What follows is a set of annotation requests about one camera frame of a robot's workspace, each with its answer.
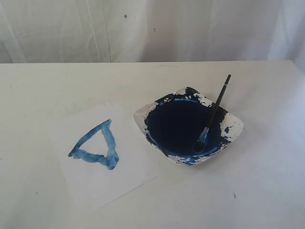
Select black paintbrush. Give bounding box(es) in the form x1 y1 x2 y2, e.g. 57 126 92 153
193 74 232 153

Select white paper sheet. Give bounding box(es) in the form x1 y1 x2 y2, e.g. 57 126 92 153
48 104 170 210

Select white square paint dish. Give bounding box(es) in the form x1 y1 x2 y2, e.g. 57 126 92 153
133 87 244 166

